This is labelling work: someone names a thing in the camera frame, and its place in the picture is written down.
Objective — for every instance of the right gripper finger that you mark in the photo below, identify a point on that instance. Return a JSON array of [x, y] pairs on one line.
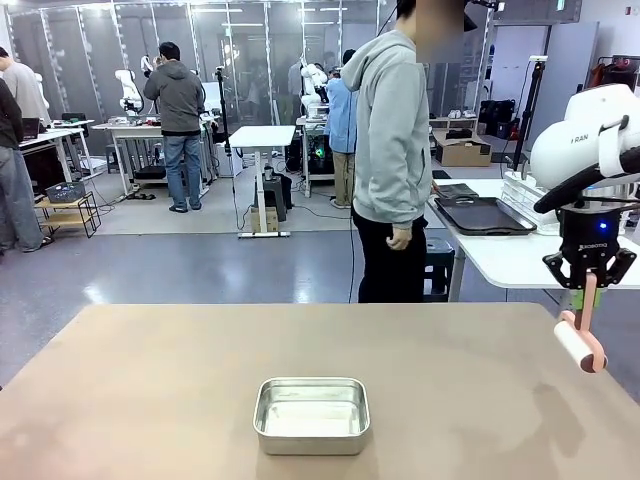
[[622, 265], [557, 265]]

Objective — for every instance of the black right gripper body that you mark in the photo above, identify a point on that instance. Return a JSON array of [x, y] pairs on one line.
[[592, 235]]

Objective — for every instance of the grey-sleeved right forearm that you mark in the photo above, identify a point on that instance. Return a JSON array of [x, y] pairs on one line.
[[410, 200]]

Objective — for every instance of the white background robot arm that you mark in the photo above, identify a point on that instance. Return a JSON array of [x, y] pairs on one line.
[[312, 82], [127, 92]]

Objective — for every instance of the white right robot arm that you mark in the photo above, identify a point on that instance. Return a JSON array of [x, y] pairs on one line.
[[565, 145]]

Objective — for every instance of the person's right hand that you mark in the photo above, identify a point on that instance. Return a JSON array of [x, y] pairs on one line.
[[400, 240]]

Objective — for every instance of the white side table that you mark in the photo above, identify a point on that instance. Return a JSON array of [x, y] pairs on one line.
[[500, 260]]

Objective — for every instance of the dark plastic stool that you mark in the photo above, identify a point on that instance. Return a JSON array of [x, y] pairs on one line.
[[440, 270]]

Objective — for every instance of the folded dark cloth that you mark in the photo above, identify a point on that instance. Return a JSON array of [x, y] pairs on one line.
[[457, 190]]

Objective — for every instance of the open cardboard box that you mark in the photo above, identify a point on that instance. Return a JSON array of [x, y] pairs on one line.
[[465, 155]]

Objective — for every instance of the black clothes rack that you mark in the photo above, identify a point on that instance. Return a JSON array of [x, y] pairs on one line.
[[600, 75]]

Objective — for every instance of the low shoe shelf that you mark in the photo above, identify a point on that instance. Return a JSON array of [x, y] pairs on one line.
[[455, 120]]

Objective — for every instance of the person in grey hoodie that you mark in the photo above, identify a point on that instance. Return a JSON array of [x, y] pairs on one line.
[[390, 125]]

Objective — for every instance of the person in blue top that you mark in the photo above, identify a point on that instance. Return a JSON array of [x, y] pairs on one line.
[[342, 120]]

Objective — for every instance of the black computer tower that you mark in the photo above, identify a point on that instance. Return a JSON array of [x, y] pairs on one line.
[[320, 150]]

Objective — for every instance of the black stool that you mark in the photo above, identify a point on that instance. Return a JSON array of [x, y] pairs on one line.
[[275, 192]]

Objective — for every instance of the small cardboard box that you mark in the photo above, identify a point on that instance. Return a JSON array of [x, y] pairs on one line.
[[265, 220]]

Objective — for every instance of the rectangular metal container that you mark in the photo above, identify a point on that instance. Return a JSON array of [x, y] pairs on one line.
[[310, 445]]

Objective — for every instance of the white standing desk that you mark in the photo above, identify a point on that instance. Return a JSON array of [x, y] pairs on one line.
[[262, 135]]

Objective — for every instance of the slim black tripod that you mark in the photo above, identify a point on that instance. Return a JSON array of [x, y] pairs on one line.
[[223, 100]]

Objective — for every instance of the man in grey jacket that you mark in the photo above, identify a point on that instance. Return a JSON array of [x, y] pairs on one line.
[[175, 100]]

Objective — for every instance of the white robot workbench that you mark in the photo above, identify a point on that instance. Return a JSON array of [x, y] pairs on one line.
[[125, 127]]

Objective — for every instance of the white office desk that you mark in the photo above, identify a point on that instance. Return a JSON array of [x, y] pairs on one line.
[[65, 132]]

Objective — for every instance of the black laptop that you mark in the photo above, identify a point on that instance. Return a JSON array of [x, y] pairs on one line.
[[30, 129]]

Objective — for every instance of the person in dark brown top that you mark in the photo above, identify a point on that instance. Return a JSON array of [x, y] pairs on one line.
[[10, 150]]

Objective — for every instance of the person in beige sweater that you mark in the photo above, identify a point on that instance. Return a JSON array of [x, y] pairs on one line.
[[25, 90]]

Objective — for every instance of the tall black camera stand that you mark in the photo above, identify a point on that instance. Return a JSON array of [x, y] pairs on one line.
[[530, 100]]

